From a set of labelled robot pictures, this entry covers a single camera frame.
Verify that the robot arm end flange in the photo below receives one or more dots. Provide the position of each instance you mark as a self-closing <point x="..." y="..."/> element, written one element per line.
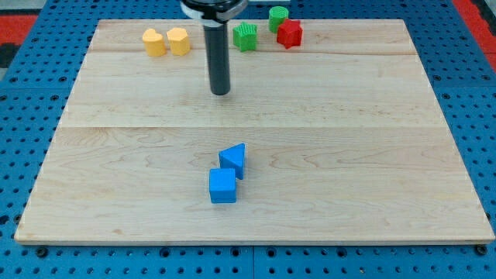
<point x="213" y="13"/>

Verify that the green star block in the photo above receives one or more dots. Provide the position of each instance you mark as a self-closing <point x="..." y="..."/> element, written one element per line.
<point x="245" y="36"/>

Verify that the red star block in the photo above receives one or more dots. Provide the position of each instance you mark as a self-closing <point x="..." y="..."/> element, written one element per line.
<point x="289" y="33"/>

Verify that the yellow heart block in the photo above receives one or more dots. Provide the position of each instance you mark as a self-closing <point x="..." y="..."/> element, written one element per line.
<point x="154" y="43"/>

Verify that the blue triangle block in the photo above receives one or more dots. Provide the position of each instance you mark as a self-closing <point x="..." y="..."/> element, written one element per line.
<point x="234" y="157"/>

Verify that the blue cube block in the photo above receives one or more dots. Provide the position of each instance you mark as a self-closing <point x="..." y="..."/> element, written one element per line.
<point x="222" y="185"/>

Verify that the wooden board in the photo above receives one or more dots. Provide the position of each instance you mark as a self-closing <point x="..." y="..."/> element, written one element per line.
<point x="345" y="145"/>

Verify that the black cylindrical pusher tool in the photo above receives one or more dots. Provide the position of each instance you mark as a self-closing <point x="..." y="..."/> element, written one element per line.
<point x="217" y="54"/>

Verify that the yellow hexagon block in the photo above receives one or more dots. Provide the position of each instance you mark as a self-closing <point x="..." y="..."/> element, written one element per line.
<point x="179" y="41"/>

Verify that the green cylinder block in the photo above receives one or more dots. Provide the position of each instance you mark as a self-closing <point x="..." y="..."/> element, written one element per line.
<point x="277" y="15"/>

